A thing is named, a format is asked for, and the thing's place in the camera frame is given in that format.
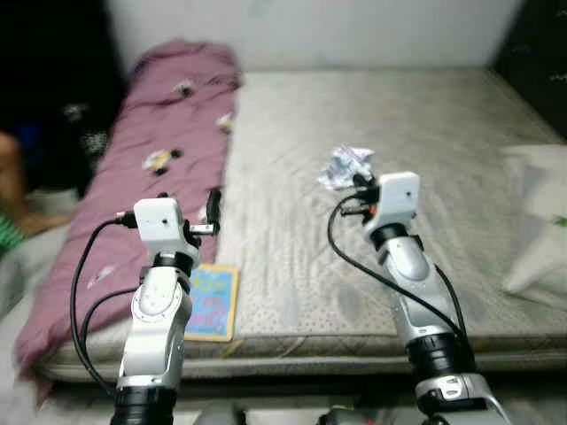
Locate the black tufted headboard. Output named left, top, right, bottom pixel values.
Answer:
left=492, top=0, right=567, bottom=134

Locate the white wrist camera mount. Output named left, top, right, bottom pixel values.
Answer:
left=365, top=172, right=421, bottom=233
left=133, top=197, right=198, bottom=258

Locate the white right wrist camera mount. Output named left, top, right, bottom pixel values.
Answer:
left=365, top=172, right=421, bottom=233

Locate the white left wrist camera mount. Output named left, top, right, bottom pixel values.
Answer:
left=133, top=197, right=198, bottom=258

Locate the white paper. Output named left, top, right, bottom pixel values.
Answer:
left=317, top=146, right=375, bottom=191

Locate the blue yellow children's book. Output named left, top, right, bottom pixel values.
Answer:
left=184, top=263, right=240, bottom=343

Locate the purple cartoon print blanket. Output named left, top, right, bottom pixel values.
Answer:
left=16, top=40, right=245, bottom=382

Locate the grey quilted mattress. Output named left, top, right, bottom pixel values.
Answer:
left=40, top=69, right=567, bottom=357

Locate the white printed pillow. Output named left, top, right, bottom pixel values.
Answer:
left=501, top=143, right=567, bottom=298

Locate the grey bed base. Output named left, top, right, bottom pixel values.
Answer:
left=40, top=352, right=567, bottom=383

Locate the seated person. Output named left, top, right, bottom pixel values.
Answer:
left=0, top=131, right=72, bottom=258

